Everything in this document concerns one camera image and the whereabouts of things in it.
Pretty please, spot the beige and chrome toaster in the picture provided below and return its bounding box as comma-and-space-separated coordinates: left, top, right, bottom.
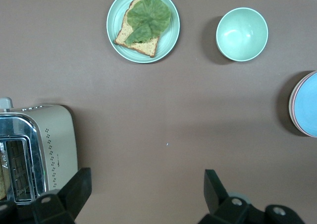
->
0, 97, 79, 205

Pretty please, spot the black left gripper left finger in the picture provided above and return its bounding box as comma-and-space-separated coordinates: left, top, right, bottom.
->
0, 168, 92, 224

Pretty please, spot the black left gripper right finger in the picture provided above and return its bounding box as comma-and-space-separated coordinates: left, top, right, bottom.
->
198, 169, 305, 224

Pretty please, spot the bread slice under lettuce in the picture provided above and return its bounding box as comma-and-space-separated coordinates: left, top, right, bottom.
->
113, 0, 159, 58

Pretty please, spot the blue shallow plate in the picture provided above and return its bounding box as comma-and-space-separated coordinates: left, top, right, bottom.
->
293, 74, 317, 135

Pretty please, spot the bread slice in toaster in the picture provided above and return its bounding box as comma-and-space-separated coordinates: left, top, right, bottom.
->
0, 164, 10, 201

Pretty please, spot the green lettuce leaf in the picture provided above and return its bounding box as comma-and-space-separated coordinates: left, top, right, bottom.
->
124, 0, 172, 47

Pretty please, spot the green shallow plate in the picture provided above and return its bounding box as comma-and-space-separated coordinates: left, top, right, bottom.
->
106, 0, 181, 64

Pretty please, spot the green bowl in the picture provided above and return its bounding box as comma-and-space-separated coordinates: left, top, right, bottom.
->
215, 7, 269, 62

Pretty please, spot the beige shallow plate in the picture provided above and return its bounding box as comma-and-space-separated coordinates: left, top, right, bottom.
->
288, 70, 317, 138

